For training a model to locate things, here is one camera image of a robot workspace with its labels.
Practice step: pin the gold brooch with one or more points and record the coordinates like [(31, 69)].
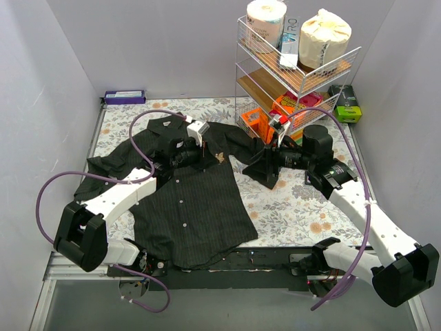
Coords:
[(220, 157)]

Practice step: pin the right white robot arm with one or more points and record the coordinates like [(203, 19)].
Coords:
[(399, 269)]

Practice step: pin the floral tablecloth mat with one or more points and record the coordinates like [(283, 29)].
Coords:
[(292, 214)]

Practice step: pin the green black box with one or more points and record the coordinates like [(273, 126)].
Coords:
[(346, 109)]

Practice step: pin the black pinstriped shirt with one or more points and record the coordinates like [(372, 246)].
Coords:
[(198, 216)]

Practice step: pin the purple flat box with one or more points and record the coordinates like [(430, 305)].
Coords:
[(127, 97)]

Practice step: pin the blue white toothpaste box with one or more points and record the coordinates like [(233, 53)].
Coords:
[(288, 47)]

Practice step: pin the orange pink snack box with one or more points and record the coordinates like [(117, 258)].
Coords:
[(288, 103)]

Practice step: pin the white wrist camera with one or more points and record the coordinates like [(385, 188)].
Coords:
[(279, 123), (196, 130)]

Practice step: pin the aluminium frame rail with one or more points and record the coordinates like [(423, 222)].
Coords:
[(64, 291)]

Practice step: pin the orange box left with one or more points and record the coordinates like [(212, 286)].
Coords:
[(258, 121)]

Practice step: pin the white wire shelf rack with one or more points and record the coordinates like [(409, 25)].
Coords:
[(260, 80)]

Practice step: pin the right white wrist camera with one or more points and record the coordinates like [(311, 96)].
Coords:
[(279, 123)]

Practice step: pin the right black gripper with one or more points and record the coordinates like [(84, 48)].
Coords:
[(269, 162)]

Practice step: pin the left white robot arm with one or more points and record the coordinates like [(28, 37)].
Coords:
[(82, 235)]

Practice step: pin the black brooch display box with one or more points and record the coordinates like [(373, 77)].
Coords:
[(307, 180)]

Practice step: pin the white toilet paper roll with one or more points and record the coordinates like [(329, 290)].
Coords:
[(264, 21)]

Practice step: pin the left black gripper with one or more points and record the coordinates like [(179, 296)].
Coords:
[(200, 154)]

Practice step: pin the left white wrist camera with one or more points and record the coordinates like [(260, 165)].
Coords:
[(196, 130)]

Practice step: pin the cream toilet paper roll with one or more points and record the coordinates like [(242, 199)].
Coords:
[(323, 38)]

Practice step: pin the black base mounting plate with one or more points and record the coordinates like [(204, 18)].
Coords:
[(246, 268)]

